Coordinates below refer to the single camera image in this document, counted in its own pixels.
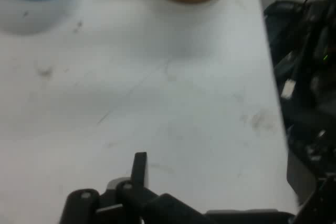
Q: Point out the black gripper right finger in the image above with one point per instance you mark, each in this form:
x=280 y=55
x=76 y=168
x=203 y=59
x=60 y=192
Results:
x=319 y=203

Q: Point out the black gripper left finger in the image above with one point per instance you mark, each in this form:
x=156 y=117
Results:
x=139 y=171

